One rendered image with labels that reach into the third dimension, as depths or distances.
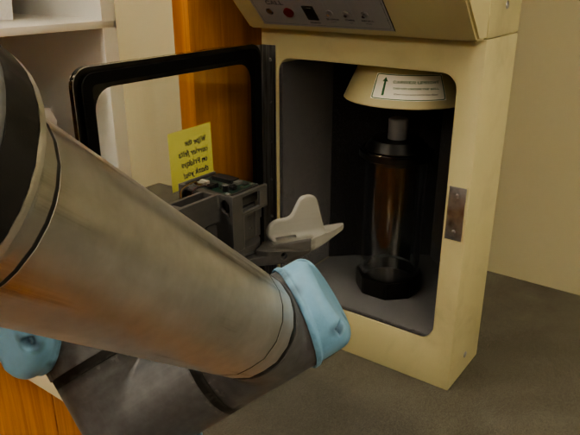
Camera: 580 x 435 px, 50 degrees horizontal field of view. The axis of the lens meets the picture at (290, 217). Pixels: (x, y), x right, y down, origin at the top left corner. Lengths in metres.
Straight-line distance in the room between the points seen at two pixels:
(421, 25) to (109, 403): 0.50
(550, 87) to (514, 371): 0.49
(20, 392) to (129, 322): 0.93
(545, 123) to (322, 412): 0.65
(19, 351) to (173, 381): 0.11
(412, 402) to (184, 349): 0.60
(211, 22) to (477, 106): 0.38
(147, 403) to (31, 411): 0.72
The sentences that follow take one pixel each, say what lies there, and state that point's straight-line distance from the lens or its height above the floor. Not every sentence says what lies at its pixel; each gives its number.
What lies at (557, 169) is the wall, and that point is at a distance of 1.21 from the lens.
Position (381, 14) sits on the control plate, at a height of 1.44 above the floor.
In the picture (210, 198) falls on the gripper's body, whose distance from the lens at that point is 0.58.
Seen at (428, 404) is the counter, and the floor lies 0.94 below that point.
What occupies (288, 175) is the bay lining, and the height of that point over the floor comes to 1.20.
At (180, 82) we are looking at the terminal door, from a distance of 0.78.
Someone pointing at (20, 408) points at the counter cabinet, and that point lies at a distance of 1.22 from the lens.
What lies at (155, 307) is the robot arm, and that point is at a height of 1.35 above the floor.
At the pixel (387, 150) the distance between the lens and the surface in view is 0.89.
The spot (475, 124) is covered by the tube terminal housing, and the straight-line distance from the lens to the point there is 0.77.
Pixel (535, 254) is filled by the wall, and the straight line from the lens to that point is 1.26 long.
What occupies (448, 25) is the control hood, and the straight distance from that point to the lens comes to 0.72.
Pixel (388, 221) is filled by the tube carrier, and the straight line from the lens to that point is 0.91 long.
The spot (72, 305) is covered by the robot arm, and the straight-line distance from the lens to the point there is 0.24.
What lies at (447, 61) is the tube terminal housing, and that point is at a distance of 0.77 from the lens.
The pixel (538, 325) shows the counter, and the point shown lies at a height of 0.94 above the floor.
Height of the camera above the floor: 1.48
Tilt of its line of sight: 22 degrees down
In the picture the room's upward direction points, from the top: straight up
